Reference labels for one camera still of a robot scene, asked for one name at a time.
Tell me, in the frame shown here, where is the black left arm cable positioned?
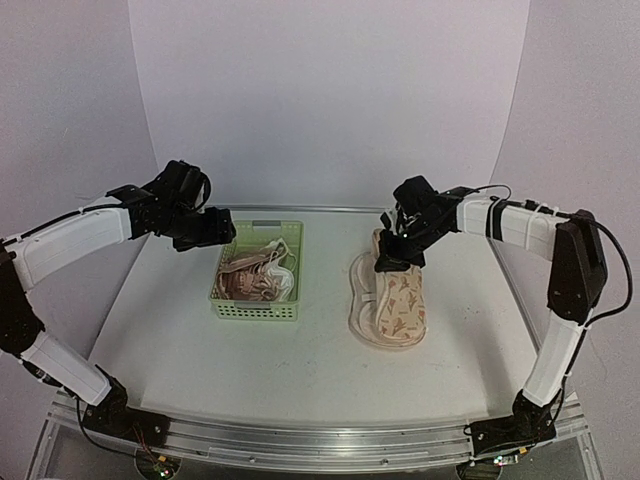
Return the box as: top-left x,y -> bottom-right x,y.
0,199 -> 126,251

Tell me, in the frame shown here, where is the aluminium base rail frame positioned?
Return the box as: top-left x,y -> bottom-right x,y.
27,202 -> 606,480

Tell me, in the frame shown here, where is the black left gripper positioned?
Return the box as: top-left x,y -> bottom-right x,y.
154,204 -> 236,252

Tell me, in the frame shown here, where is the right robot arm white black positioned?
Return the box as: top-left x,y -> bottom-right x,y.
375,176 -> 608,457

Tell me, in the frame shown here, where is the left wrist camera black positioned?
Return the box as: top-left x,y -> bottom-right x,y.
106,160 -> 212,212

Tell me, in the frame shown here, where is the green perforated plastic basket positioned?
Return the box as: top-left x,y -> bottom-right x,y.
210,220 -> 304,322

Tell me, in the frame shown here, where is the beige tulip mesh laundry bag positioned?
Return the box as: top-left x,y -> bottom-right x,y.
348,229 -> 428,350

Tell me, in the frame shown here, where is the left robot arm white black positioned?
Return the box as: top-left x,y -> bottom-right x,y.
1,185 -> 235,446

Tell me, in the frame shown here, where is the white satin bra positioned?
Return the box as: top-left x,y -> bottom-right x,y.
263,238 -> 297,302

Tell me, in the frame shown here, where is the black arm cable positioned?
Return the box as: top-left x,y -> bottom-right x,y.
449,183 -> 636,326
0,199 -> 126,251

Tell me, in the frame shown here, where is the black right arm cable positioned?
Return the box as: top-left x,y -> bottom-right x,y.
449,183 -> 636,326

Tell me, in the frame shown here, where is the pink satin lace bra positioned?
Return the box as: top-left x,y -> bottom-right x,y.
215,253 -> 274,302

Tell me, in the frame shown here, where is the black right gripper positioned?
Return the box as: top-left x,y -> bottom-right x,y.
375,218 -> 447,273

